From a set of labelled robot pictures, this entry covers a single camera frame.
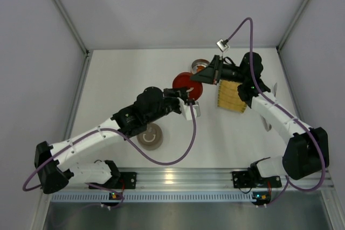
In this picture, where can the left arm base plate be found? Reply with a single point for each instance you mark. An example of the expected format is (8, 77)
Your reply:
(125, 180)

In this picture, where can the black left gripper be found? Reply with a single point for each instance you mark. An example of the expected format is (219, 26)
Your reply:
(180, 94)

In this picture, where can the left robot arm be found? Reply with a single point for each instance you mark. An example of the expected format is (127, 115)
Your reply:
(60, 164)

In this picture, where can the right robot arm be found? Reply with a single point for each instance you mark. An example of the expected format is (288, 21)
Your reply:
(306, 147)

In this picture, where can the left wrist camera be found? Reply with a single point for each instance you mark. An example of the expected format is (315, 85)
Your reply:
(189, 111)

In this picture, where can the beige-banded steel bowl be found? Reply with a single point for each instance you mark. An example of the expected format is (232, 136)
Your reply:
(150, 146)

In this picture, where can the left frame post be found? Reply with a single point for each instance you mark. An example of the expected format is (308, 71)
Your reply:
(70, 25)

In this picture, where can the brown round lid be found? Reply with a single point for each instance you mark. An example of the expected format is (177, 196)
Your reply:
(153, 133)

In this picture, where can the frame post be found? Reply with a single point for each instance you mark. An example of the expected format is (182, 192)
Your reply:
(70, 25)
(302, 7)

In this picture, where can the slotted cable duct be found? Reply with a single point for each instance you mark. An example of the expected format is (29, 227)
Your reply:
(157, 197)

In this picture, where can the metal tongs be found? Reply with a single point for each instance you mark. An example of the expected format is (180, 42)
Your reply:
(266, 125)

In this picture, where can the aluminium mounting rail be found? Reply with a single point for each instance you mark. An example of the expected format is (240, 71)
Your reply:
(194, 179)

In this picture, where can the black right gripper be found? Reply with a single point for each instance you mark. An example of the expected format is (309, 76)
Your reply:
(217, 69)

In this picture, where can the bamboo tray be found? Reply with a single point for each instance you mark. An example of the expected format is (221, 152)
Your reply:
(228, 97)

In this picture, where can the orange carrot piece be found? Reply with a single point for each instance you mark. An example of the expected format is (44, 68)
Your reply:
(199, 68)

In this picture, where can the red-banded steel bowl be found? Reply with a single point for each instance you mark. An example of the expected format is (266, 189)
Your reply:
(198, 62)

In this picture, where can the right frame post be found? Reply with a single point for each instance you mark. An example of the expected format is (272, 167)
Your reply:
(302, 7)

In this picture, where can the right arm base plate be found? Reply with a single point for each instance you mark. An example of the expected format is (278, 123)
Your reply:
(247, 179)

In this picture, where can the red round lid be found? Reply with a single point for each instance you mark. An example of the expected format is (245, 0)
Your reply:
(194, 88)

